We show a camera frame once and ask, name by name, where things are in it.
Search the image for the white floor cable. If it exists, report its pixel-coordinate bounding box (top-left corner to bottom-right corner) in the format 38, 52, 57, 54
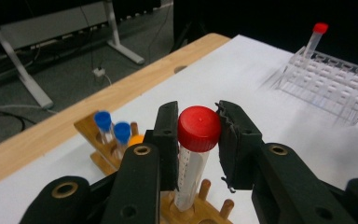
0, 104, 59, 115

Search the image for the blue cap test tube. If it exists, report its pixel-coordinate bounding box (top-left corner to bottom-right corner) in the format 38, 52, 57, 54
113, 121, 132, 161
93, 110, 113, 146

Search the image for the black floor cable bundle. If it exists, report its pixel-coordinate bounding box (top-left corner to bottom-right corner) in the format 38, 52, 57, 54
0, 109, 28, 151

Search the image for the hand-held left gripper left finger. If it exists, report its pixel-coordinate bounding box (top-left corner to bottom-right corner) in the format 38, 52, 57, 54
101, 100, 181, 224

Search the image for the red cap test tube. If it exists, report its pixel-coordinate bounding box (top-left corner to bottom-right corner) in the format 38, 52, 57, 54
302, 21, 330, 62
173, 105, 223, 214

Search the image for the clear plastic tube rack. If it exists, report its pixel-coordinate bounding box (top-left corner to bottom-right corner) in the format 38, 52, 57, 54
262, 46, 358, 127

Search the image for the white metal desk frame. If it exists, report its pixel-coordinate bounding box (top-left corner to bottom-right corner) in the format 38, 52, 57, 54
0, 0, 146, 110

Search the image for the wooden test tube rack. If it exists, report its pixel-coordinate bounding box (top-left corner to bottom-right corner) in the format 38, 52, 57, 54
74, 111, 235, 224

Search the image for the orange cap test tube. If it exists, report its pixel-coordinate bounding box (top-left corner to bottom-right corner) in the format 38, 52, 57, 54
128, 133, 145, 147

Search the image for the white table cover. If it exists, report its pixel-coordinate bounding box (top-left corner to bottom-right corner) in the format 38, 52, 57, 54
0, 34, 358, 224

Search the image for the white plug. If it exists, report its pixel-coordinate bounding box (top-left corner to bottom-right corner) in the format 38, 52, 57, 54
91, 66, 107, 78

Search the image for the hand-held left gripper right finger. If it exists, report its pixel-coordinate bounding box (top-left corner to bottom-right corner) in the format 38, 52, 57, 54
214, 99, 358, 224

